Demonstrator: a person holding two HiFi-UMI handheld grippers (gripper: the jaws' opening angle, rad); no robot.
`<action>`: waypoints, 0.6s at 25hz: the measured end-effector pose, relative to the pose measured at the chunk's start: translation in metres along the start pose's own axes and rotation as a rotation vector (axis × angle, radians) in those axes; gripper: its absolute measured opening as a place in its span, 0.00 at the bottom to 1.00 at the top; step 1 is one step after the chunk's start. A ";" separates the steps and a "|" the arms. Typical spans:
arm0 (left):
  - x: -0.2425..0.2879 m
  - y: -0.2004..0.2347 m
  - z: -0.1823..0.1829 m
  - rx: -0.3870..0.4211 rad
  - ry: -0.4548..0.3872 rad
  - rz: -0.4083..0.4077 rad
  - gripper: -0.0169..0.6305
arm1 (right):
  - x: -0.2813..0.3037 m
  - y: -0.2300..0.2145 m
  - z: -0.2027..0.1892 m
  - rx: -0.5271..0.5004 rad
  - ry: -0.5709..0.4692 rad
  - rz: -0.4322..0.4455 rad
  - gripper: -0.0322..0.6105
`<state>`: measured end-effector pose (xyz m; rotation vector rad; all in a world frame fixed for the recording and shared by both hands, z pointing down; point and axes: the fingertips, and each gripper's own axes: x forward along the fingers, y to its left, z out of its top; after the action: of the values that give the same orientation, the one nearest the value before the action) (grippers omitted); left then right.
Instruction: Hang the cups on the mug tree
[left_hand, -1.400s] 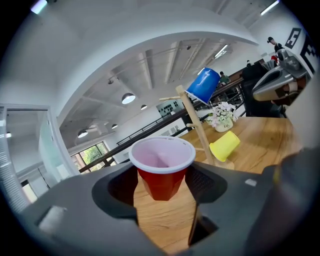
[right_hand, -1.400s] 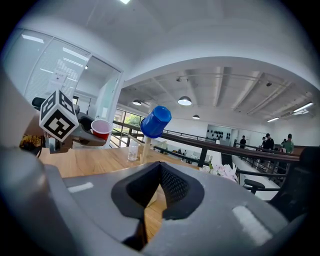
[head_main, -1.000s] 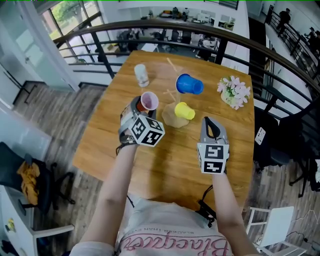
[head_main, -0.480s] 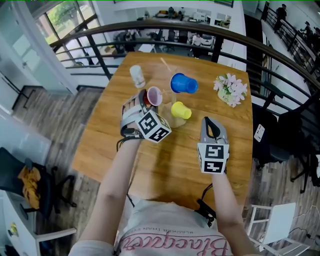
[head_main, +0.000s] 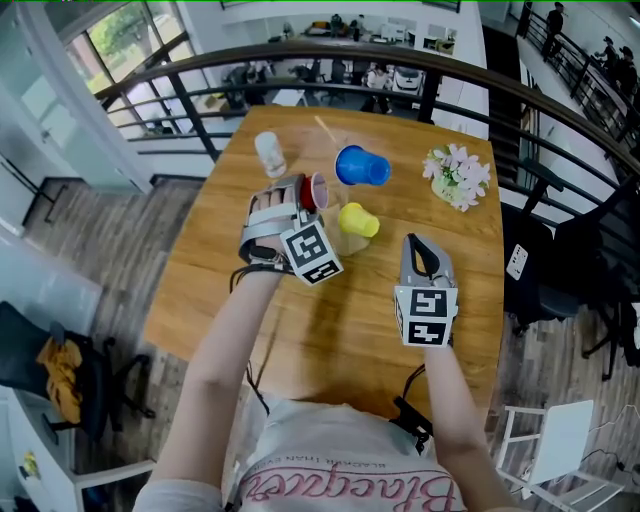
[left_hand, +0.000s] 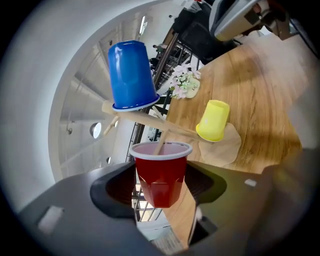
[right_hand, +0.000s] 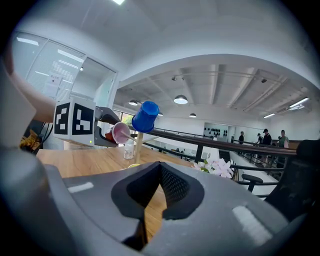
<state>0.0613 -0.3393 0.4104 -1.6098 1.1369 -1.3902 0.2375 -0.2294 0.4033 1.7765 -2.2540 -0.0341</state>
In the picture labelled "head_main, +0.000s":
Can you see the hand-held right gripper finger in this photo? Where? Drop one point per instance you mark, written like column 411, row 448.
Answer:
column 407, row 265
column 445, row 270

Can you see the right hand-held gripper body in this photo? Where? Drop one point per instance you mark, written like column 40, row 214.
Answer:
column 425, row 305

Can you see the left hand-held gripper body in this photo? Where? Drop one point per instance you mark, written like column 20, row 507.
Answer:
column 312, row 250

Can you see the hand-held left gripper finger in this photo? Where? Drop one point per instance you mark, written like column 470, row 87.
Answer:
column 295, row 200

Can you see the red plastic cup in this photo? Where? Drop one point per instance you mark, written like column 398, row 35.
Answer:
column 314, row 192

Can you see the wooden cup tree stand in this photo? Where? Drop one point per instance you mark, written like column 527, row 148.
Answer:
column 352, row 245

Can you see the yellow plastic cup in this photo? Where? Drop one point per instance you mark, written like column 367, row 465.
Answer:
column 357, row 220

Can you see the blue plastic cup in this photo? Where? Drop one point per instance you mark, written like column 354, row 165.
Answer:
column 360, row 165

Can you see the person's right forearm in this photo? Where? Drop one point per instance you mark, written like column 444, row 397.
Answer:
column 450, row 400

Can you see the person's left forearm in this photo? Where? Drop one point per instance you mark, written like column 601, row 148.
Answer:
column 220, row 360

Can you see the clear plastic cup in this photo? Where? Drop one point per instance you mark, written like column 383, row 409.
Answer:
column 270, row 152

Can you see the person's left hand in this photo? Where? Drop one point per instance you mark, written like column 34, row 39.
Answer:
column 265, row 202

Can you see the white power strip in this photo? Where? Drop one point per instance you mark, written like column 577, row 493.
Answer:
column 517, row 261

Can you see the pink flowers in pot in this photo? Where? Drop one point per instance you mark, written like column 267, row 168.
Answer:
column 457, row 175

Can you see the black office chair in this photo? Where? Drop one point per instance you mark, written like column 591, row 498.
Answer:
column 625, row 280
column 550, row 280
column 20, row 350

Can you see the black clip device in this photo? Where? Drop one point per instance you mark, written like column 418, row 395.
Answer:
column 412, row 420

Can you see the white shirt pink print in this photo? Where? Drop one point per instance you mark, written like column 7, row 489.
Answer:
column 340, row 450

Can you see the white folding chair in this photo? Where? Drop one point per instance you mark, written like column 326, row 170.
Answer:
column 565, row 440

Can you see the large glass window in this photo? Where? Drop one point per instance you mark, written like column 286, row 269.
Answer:
column 130, row 40

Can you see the white cabinet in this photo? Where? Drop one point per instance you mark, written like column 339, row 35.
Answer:
column 45, row 285

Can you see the mustard yellow cloth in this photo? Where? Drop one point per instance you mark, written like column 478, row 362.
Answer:
column 60, row 380

